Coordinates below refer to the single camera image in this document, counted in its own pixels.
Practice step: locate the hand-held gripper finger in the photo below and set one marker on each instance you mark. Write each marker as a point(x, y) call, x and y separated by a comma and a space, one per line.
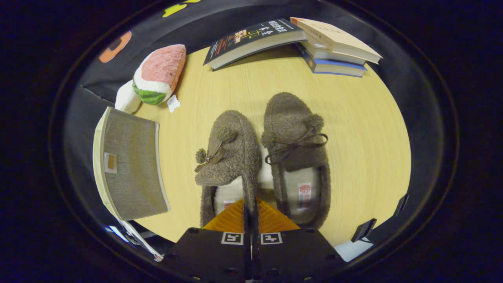
point(247, 251)
point(255, 251)

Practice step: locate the brown fuzzy shoe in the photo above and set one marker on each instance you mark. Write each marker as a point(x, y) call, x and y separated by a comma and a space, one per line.
point(235, 133)
point(290, 114)

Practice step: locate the grey fabric storage box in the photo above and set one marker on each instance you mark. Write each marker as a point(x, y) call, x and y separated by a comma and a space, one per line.
point(133, 177)

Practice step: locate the white paper sheet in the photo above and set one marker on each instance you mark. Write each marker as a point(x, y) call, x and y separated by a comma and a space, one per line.
point(351, 249)

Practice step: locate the small black block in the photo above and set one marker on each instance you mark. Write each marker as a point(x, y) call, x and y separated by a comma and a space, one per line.
point(363, 230)
point(401, 204)

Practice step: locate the white and blue papers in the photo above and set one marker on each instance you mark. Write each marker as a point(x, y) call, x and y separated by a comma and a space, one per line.
point(137, 237)

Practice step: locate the white plush toy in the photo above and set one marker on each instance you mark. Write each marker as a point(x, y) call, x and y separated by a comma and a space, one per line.
point(126, 98)

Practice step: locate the blue cover book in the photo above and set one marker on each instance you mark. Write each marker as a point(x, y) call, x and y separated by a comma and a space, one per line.
point(334, 67)

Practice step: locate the watermelon slice plush toy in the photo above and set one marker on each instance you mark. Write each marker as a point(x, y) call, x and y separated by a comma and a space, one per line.
point(163, 65)

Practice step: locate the white cover book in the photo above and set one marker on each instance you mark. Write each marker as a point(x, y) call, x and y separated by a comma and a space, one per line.
point(326, 53)

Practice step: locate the black cover book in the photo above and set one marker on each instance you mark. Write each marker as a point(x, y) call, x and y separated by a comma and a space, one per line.
point(251, 35)

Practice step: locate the beige cover book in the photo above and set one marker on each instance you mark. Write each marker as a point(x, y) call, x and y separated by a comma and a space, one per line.
point(338, 37)

